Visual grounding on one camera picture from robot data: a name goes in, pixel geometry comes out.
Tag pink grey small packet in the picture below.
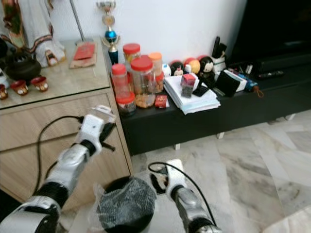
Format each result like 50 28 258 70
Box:
181 73 197 99

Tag stack of white papers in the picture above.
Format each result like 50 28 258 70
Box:
163 73 221 115

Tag black rubbish bin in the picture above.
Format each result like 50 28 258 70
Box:
97 176 157 233

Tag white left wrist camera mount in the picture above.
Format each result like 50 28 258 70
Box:
80 113 106 152

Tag wooden drawer cabinet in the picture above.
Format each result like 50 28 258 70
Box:
0 36 133 204

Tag black iron teapot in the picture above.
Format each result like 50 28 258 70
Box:
5 48 42 82

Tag small red tea cup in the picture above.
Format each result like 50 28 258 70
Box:
31 76 49 93
0 83 9 101
10 80 30 96

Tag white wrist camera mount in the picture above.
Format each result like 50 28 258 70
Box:
80 113 106 152
165 159 186 197

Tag orange lid plastic jar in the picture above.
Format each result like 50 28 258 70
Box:
148 52 164 94

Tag black low tv bench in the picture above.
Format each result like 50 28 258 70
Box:
119 63 311 156

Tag silver trophy with blue ball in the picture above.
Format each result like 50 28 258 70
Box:
96 0 121 65

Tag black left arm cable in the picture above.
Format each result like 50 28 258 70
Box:
35 115 86 195

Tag black mouse figurine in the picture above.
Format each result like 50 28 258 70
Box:
198 55 215 83

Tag black television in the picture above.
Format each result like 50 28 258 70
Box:
231 0 311 71

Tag orange red round toy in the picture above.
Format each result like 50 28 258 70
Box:
183 57 201 74

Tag black white box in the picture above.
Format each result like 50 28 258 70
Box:
215 69 248 97

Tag thin metal rod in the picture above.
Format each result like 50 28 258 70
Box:
69 0 84 42

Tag small red box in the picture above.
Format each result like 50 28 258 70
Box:
155 95 169 108

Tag red packet on wooden tray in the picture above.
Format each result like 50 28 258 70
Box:
69 41 98 69

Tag white holder with black remotes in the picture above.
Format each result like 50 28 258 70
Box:
210 36 228 71

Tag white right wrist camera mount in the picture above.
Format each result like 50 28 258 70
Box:
165 159 186 197

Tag small red lid jar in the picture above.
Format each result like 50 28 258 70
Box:
116 92 137 116

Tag black remote control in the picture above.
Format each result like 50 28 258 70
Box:
258 71 285 79

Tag black phone stand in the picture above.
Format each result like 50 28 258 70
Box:
193 83 210 98

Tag blue item with lanyard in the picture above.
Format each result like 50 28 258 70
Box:
243 78 264 98

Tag robed porcelain statue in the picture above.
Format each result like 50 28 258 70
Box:
0 0 66 67

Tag clear plastic bin liner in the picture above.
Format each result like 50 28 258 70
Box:
88 176 158 233

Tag red lid jar yellow snacks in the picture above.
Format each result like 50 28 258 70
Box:
123 43 141 64

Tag slim red lid jar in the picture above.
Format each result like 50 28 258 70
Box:
111 63 129 97

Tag large clear red lid jar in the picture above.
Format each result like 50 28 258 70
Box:
130 55 157 108

